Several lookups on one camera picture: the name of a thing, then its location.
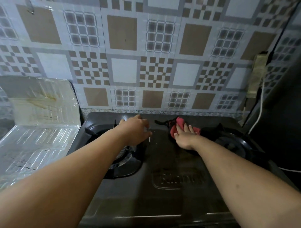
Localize person's right hand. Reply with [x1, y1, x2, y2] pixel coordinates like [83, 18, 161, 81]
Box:
[173, 122, 200, 151]

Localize person's left hand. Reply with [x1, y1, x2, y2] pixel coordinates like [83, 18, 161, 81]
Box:
[115, 114, 153, 146]

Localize red cleaning cloth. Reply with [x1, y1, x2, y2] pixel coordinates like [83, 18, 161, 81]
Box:
[155, 117, 202, 139]

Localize black gas stove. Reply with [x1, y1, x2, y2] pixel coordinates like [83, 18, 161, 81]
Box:
[67, 111, 297, 228]

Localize aluminium foil splash guard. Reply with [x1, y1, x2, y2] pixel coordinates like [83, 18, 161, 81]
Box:
[0, 75, 82, 191]

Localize person's left forearm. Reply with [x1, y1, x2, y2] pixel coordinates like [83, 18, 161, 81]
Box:
[0, 129, 135, 228]

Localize person's right forearm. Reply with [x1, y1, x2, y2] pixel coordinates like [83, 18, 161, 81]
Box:
[190, 136, 301, 228]

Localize black burner grate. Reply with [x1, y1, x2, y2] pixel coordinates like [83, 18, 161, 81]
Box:
[201, 123, 261, 163]
[84, 120, 146, 179]

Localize beige taped power strip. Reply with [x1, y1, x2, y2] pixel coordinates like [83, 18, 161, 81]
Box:
[246, 53, 268, 98]

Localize dark grey refrigerator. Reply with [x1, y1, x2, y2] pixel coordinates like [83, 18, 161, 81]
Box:
[242, 68, 301, 188]

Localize white cable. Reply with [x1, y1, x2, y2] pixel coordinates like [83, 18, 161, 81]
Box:
[248, 77, 301, 173]

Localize black cable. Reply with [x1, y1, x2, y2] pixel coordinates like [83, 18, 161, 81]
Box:
[267, 0, 301, 65]

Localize clear wall hook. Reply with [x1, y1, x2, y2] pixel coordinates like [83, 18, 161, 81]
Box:
[24, 0, 36, 14]

